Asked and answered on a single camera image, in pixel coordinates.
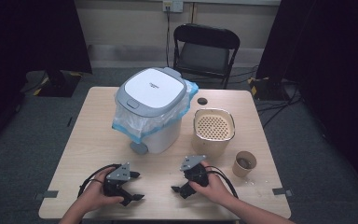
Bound black floor cables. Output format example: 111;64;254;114
229;64;304;129

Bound white trash can grey lid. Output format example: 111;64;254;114
115;66;188;156

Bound grey tape strip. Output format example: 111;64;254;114
34;189;60;201
272;187;293;197

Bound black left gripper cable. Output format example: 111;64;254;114
77;163;122;199

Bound person's left hand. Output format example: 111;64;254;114
83;166;125;214

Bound beige container with perforated strainer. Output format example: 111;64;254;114
191;107;236;159

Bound small crumbs on table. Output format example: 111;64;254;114
244;177;272;189

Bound dark dregs in cup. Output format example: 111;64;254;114
237;158;254;170

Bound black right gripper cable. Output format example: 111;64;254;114
204;165;240;200

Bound white wall socket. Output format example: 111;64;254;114
162;0;185;14

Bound black curtain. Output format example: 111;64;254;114
0;0;93;157
255;0;358;197

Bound clear blue-edged plastic bin liner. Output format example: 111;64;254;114
111;78;200;145

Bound black stand base striped tape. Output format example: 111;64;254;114
23;69;84;98
247;76;290;101

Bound person's right hand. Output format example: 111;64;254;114
188;161;231;207

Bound black wall power cable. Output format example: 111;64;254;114
165;5;172;68

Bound black folding chair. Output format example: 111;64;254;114
172;23;241;90

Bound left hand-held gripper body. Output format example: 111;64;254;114
103;161;131;198

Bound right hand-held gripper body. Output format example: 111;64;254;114
180;154;209;188

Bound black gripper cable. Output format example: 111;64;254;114
77;163;122;199
204;165;240;200

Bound brown paper cup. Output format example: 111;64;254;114
231;150;258;179

